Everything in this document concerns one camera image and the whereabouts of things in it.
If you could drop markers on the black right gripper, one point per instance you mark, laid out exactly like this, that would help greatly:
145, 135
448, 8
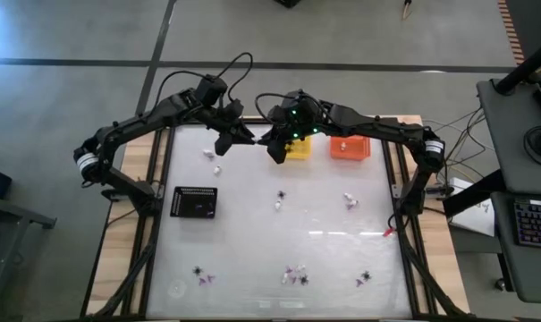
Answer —
284, 125

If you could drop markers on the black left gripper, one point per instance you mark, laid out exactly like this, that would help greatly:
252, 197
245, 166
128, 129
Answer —
227, 117

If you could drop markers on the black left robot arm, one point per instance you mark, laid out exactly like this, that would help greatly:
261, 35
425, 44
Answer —
131, 123

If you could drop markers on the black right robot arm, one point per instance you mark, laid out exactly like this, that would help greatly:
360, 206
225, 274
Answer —
377, 125

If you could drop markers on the yellow plastic basket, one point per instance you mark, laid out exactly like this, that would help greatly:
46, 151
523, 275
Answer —
300, 152

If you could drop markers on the orange plastic basket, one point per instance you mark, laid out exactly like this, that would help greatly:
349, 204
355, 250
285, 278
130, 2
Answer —
359, 152

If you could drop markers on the black plastic basket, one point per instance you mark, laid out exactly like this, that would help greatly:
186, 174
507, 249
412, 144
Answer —
180, 210

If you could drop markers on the black object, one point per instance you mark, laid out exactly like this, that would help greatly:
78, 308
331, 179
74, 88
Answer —
288, 2

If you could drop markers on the red connector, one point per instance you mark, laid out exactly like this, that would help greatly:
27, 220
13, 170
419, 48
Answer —
389, 231

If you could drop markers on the wooden stick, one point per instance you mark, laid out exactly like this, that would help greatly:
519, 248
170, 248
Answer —
407, 9

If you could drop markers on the black desk leg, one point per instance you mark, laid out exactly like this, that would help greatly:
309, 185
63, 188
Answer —
469, 194

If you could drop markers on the white box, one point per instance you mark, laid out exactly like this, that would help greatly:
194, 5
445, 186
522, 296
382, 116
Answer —
475, 214

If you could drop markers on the grey desk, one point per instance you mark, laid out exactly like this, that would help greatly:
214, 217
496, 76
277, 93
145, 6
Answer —
507, 268
507, 134

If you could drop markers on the black pole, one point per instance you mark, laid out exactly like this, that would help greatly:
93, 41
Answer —
525, 67

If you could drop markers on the black caster wheel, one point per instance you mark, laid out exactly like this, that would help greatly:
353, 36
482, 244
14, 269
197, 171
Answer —
500, 284

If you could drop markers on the black round stand base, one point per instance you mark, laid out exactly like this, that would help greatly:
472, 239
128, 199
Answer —
540, 143

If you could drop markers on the black keyboard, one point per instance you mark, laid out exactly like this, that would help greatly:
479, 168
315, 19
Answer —
537, 222

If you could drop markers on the black floor mat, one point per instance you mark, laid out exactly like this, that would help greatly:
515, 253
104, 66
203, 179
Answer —
538, 22

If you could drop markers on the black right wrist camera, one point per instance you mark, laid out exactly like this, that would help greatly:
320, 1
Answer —
303, 104

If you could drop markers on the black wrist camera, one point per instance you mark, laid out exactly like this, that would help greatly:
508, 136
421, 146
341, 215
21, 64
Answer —
303, 104
211, 90

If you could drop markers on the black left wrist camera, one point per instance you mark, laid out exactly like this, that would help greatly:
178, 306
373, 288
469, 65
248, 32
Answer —
211, 90

